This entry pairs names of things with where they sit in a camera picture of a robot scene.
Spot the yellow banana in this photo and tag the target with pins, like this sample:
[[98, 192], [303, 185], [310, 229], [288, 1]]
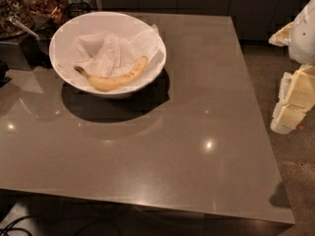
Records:
[[108, 84]]

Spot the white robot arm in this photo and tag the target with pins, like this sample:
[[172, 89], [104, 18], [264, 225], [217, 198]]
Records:
[[297, 90]]

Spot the white paper napkin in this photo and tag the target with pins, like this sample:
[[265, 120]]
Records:
[[106, 54]]

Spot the glass jar of snacks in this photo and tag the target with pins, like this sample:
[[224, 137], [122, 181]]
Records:
[[56, 10]]

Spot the plate of dried snacks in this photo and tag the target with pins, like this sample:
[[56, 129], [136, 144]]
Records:
[[18, 10]]

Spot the metal spoon handle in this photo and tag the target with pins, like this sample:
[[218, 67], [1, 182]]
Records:
[[16, 21]]

